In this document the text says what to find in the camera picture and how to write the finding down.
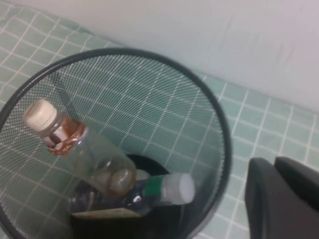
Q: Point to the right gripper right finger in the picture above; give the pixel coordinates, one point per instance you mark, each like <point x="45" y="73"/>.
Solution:
<point x="299" y="176"/>

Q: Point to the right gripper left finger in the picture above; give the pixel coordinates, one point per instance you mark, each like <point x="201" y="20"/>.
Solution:
<point x="269" y="204"/>

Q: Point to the green-label bottle white cap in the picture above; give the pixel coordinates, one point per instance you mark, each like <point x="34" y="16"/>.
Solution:
<point x="174" y="188"/>

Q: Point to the brown-label bottle cream cap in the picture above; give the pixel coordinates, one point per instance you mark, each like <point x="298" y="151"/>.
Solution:
<point x="94" y="159"/>

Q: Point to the green white-checked tablecloth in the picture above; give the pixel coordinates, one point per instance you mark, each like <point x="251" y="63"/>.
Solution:
<point x="261" y="124"/>

